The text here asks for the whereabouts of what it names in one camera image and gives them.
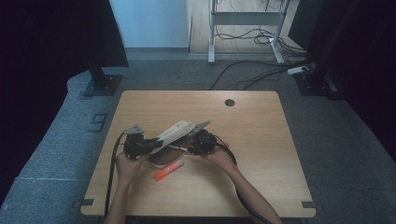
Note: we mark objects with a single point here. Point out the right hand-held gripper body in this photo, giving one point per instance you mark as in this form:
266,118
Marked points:
205,143

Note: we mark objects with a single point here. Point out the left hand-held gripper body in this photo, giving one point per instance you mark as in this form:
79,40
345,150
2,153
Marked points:
134,146

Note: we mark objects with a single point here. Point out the beige pencil case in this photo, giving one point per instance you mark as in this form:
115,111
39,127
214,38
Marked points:
174,133

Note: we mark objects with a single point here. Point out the person's right hand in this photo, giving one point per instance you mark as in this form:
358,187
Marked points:
220,158

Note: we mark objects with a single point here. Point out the person's left hand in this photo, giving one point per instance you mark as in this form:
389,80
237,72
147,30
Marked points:
128,168

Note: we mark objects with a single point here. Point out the orange highlighter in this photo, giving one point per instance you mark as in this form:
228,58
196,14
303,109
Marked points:
168,171

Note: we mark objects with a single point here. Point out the grey floor socket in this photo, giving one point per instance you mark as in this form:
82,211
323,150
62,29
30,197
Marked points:
99,122

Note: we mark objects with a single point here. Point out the black metal stand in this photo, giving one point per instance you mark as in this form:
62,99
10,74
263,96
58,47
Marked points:
101,84
314,85

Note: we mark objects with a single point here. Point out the white power strip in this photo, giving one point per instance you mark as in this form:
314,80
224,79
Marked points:
297,70

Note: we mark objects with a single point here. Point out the black curtain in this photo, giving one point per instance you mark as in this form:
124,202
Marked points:
367,62
37,77

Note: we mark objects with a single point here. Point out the dark table edge bracket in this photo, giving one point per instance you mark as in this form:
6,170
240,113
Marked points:
84,203

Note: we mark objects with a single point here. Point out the white metal desk frame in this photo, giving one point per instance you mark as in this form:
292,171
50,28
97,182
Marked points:
246,18

